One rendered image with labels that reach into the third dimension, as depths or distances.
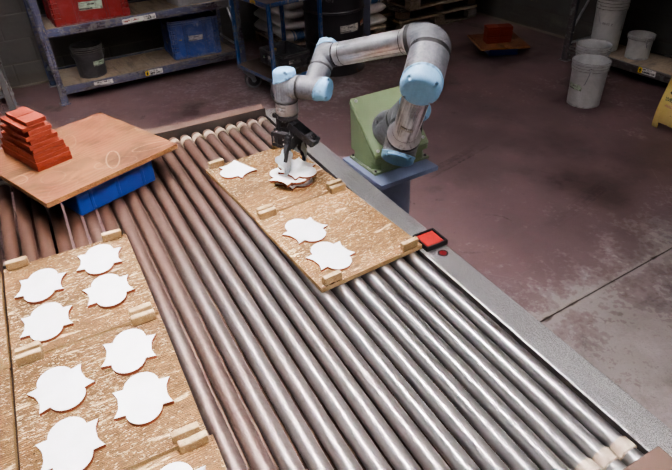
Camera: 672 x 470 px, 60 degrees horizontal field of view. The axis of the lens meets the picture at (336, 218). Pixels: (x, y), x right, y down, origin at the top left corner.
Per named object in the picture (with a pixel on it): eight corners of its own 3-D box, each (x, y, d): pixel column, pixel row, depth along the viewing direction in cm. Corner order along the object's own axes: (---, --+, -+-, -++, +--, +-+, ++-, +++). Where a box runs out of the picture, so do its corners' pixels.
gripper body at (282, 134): (285, 138, 204) (282, 106, 197) (305, 143, 200) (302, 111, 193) (271, 147, 198) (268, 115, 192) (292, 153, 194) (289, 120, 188)
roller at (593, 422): (266, 123, 260) (264, 113, 257) (645, 465, 116) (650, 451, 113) (256, 126, 258) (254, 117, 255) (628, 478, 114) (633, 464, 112)
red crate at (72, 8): (119, 6, 554) (112, -25, 538) (132, 15, 522) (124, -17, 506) (46, 17, 526) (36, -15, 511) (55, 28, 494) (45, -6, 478)
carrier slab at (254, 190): (287, 146, 230) (287, 143, 229) (345, 189, 201) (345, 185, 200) (206, 172, 215) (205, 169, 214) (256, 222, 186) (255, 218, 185)
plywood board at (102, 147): (101, 116, 237) (100, 112, 236) (178, 148, 210) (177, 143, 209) (-24, 163, 205) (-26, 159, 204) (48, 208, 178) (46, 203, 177)
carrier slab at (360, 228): (346, 190, 201) (346, 186, 200) (422, 248, 171) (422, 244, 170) (255, 223, 185) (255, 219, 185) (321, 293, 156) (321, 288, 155)
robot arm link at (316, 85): (333, 63, 181) (301, 60, 184) (323, 92, 177) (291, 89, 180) (338, 79, 188) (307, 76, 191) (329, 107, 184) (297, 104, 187)
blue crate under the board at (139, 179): (110, 157, 228) (104, 134, 222) (158, 180, 211) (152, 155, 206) (35, 189, 208) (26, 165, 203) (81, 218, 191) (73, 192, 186)
